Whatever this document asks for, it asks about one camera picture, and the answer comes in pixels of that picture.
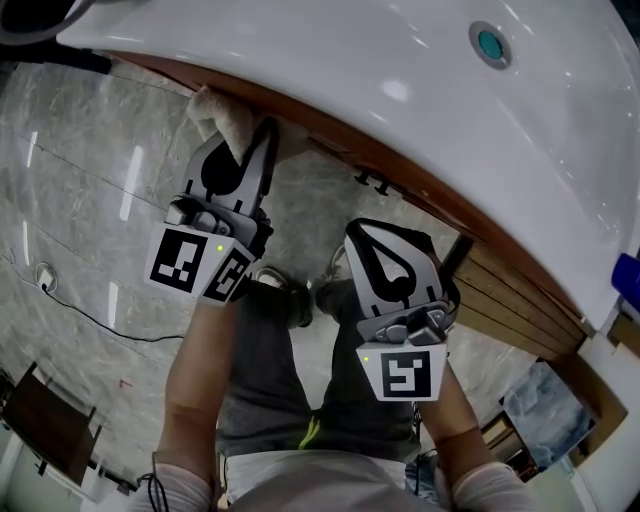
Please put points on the white low cabinet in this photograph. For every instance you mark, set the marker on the white low cabinet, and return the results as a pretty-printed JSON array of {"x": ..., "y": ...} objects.
[{"x": 30, "y": 480}]

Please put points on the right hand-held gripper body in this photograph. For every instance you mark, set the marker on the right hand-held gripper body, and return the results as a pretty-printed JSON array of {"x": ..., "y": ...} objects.
[{"x": 405, "y": 375}]

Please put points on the white fluffy cloth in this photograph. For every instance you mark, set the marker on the white fluffy cloth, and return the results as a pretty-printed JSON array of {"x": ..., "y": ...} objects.
[{"x": 220, "y": 112}]

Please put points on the person's right forearm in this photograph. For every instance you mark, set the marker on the person's right forearm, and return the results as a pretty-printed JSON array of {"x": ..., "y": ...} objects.
[{"x": 450, "y": 425}]

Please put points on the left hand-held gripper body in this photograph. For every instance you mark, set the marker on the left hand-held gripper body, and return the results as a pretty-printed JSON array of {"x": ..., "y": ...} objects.
[{"x": 175, "y": 260}]

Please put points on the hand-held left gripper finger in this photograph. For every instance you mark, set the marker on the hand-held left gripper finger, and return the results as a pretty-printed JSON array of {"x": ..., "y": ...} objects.
[
  {"x": 197, "y": 170},
  {"x": 257, "y": 175}
]

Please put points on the light wooden frame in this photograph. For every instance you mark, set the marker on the light wooden frame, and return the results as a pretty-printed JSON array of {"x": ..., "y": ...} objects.
[{"x": 605, "y": 395}]

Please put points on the blue plastic item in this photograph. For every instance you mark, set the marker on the blue plastic item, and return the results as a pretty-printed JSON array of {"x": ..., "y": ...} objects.
[{"x": 627, "y": 282}]

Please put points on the person's shoe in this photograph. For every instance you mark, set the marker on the person's shoe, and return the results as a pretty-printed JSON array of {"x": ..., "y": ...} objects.
[
  {"x": 270, "y": 277},
  {"x": 339, "y": 262}
]

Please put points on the person's grey trousers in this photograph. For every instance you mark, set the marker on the person's grey trousers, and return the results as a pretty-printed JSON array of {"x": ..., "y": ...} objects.
[{"x": 270, "y": 375}]

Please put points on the blue marbled board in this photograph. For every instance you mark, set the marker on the blue marbled board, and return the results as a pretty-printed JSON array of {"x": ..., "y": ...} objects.
[{"x": 550, "y": 410}]

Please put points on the person's left shoe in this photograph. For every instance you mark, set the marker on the person's left shoe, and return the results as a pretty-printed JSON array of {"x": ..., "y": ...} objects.
[{"x": 270, "y": 277}]

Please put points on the person's right shoe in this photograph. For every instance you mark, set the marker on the person's right shoe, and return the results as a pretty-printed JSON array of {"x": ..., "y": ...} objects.
[{"x": 339, "y": 262}]

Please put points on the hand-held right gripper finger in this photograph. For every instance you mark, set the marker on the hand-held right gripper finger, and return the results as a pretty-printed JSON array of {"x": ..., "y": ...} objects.
[
  {"x": 362, "y": 280},
  {"x": 425, "y": 265}
]

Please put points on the white bathtub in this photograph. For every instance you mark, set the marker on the white bathtub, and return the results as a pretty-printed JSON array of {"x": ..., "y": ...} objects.
[{"x": 350, "y": 60}]

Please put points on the wooden slatted shelf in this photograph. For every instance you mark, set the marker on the wooden slatted shelf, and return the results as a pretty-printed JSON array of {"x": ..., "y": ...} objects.
[{"x": 510, "y": 300}]

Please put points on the white floor power socket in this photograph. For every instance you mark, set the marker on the white floor power socket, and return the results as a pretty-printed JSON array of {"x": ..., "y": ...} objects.
[{"x": 46, "y": 277}]

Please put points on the teal drain cap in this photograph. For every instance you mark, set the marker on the teal drain cap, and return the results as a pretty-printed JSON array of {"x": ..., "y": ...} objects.
[{"x": 491, "y": 45}]

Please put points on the person's left forearm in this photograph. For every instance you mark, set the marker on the person's left forearm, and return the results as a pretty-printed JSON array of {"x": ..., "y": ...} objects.
[{"x": 200, "y": 375}]

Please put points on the dark brown wooden table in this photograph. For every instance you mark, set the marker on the dark brown wooden table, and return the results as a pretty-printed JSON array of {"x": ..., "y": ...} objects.
[{"x": 50, "y": 425}]

